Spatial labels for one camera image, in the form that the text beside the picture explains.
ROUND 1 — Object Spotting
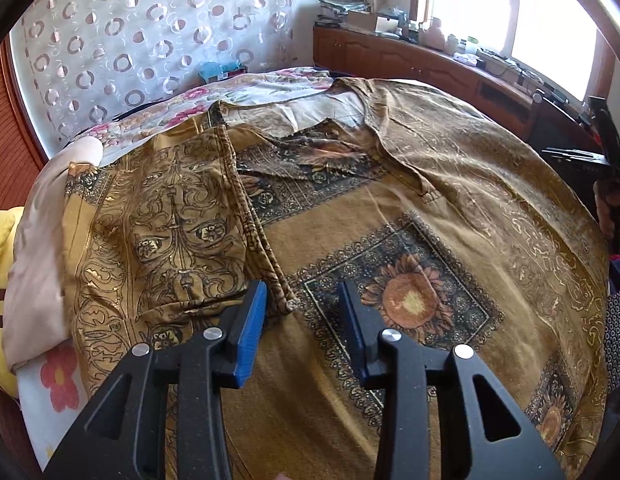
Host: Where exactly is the wooden window cabinet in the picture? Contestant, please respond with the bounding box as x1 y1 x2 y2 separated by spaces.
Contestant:
312 25 591 147

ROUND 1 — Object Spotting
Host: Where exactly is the person's right hand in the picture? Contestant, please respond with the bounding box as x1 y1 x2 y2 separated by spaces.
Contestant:
592 179 617 242

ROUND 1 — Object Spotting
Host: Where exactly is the pale pink pillow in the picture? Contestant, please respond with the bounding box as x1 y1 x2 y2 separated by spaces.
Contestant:
2 136 105 373

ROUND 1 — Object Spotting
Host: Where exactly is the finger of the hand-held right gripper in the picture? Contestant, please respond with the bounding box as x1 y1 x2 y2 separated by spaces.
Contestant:
541 146 615 170
588 95 620 162

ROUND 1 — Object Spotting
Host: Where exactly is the yellow striped plush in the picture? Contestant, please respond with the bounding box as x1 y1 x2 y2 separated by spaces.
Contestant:
0 207 26 397

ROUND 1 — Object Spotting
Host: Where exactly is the wooden headboard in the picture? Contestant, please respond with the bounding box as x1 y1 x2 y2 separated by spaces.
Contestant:
0 35 47 211

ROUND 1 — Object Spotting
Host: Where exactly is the cardboard box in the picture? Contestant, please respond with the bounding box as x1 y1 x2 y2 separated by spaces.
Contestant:
347 10 402 35

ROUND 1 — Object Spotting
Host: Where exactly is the pile of folded fabric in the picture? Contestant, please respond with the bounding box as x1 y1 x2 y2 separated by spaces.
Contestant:
315 0 372 29

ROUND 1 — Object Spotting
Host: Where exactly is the white circle-pattern lace curtain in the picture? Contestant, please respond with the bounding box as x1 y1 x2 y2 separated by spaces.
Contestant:
20 0 307 147

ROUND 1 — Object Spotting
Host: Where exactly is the brown patterned shirt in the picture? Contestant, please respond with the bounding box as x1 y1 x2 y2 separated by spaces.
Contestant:
62 77 613 480

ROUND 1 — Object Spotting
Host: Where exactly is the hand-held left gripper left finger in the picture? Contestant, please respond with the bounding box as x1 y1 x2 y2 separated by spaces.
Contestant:
42 280 268 480

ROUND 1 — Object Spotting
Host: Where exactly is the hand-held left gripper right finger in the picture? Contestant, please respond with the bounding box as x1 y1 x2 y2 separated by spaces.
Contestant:
338 280 566 480

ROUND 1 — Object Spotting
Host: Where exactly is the white floral bed sheet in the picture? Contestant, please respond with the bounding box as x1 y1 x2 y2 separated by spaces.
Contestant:
17 66 371 468

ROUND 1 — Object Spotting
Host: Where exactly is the small blue box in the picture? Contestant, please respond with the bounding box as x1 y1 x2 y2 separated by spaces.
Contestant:
197 60 244 84

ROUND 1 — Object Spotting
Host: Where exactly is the bright window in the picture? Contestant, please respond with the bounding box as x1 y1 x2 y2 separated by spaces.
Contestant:
410 0 617 107

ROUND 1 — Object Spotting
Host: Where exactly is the dark polka dot cloth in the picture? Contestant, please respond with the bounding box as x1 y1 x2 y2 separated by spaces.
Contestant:
602 290 620 392

